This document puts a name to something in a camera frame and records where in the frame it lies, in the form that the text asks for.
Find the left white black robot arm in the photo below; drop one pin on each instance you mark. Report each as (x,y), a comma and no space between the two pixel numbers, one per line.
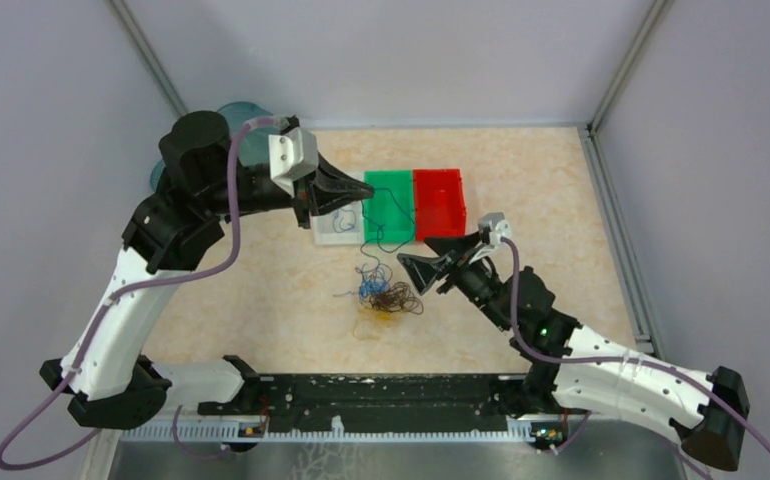
(212,178)

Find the white plastic bin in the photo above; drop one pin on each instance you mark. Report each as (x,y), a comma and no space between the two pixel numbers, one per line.
(340,228)

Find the white slotted cable duct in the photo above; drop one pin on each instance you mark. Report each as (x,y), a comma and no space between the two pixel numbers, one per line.
(540,434)

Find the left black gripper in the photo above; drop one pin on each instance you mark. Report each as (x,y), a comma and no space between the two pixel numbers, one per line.
(314,192)

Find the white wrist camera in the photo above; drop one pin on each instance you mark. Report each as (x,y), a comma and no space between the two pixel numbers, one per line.
(292,156)
(493,229)

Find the red plastic bin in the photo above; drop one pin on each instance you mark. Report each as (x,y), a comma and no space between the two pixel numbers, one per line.
(440,209)

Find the green plastic bin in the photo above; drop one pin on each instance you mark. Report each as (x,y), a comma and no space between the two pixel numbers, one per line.
(389,216)

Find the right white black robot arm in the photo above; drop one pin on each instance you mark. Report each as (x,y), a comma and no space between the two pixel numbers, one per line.
(576,368)

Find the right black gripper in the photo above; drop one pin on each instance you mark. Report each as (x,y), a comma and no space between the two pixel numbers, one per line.
(424,269)

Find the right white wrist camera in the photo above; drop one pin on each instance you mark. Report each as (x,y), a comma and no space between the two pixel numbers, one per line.
(493,229)

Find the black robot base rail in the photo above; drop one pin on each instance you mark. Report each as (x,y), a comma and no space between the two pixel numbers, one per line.
(384,403)

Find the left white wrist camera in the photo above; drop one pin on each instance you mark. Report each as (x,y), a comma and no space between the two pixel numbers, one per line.
(292,156)

